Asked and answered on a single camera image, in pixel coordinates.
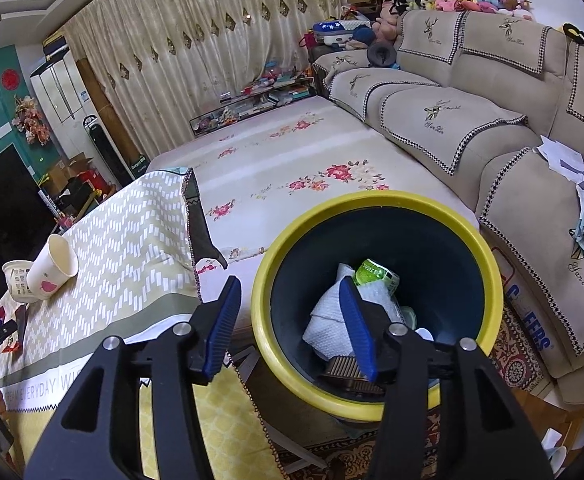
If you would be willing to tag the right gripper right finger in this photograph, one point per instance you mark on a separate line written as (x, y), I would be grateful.
(484, 433)

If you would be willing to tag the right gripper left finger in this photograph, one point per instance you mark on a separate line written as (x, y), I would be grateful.
(95, 431)

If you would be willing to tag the brown plastic tray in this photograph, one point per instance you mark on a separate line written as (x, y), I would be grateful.
(342, 372)

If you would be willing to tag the white paper towel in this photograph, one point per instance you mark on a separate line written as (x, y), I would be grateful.
(326, 331)

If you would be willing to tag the green white round canister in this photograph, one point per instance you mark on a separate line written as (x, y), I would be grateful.
(372, 272)

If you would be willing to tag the red snack bag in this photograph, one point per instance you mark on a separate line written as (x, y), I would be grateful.
(12, 324)

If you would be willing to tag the white paper cup pink heart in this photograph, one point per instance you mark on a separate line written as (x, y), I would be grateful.
(54, 266)

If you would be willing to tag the white yogurt tub blue label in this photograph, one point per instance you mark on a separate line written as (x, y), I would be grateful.
(15, 272)

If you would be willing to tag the yellow rimmed black trash bin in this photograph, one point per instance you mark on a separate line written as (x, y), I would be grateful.
(409, 259)

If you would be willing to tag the patterned yellow white tablecloth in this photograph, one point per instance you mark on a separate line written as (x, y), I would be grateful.
(137, 256)

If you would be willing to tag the large black television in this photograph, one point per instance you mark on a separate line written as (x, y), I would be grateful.
(25, 220)

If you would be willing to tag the floral white mattress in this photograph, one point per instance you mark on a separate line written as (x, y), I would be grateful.
(257, 176)

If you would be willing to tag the black tower fan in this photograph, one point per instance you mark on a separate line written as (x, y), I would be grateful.
(106, 150)

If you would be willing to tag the beige sectional sofa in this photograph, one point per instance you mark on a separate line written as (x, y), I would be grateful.
(493, 106)

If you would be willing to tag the low shelf with toys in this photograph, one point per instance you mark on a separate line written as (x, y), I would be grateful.
(275, 87)

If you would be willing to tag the artificial flower decoration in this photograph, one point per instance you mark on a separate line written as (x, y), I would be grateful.
(28, 119)

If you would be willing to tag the pile of plush toys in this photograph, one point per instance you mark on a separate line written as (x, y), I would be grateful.
(361, 32)

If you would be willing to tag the cream patterned curtain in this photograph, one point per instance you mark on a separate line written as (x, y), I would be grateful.
(161, 62)

